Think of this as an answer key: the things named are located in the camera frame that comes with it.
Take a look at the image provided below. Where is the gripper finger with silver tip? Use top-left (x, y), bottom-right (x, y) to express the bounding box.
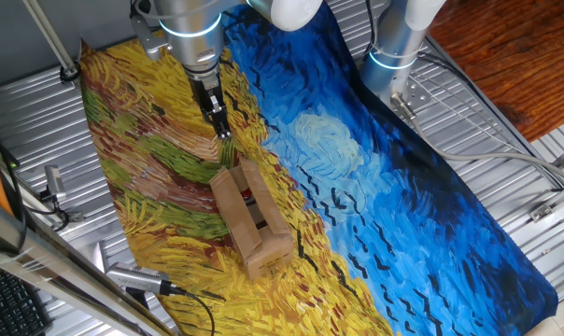
top-left (202, 111), bottom-right (222, 138)
top-left (209, 94), bottom-right (233, 140)

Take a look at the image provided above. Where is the metal corner bracket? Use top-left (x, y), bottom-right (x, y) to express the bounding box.
top-left (528, 203), bottom-right (557, 223)

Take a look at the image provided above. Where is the brown cardboard box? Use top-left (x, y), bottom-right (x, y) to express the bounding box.
top-left (209, 158), bottom-right (295, 281)

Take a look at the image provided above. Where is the aluminium frame bar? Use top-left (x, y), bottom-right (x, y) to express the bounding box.
top-left (0, 193), bottom-right (176, 336)

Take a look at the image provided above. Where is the black keyboard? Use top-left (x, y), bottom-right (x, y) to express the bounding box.
top-left (0, 260), bottom-right (52, 336)

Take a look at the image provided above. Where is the black looped cable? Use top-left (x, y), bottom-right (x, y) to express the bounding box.
top-left (0, 114), bottom-right (29, 257)

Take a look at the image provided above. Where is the small grey camera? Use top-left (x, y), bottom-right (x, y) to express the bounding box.
top-left (43, 164), bottom-right (67, 203)

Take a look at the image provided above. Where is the silver ribbed camera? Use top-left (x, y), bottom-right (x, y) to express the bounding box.
top-left (106, 261), bottom-right (174, 297)

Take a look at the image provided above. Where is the grey metal plate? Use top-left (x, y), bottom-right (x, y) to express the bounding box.
top-left (92, 240), bottom-right (111, 273)

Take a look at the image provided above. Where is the thick grey robot cable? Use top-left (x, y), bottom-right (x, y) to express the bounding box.
top-left (389, 91), bottom-right (564, 187)

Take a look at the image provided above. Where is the thin grey metal rod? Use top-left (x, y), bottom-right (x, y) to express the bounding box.
top-left (21, 0), bottom-right (80, 79)

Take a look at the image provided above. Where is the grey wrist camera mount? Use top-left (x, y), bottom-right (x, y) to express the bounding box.
top-left (131, 13), bottom-right (172, 63)

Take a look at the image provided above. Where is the black ribbed camera cable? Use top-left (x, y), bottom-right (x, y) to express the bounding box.
top-left (169, 285), bottom-right (217, 336)

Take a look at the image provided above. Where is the Van Gogh painting print cloth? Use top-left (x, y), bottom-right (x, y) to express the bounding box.
top-left (78, 0), bottom-right (559, 336)

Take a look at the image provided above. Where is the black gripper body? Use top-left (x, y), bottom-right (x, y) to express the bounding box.
top-left (190, 78), bottom-right (224, 120)

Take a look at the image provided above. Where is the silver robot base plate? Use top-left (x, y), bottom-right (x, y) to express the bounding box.
top-left (388, 77), bottom-right (433, 114)

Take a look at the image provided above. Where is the black small camera cable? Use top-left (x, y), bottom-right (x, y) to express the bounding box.
top-left (27, 186), bottom-right (72, 233)

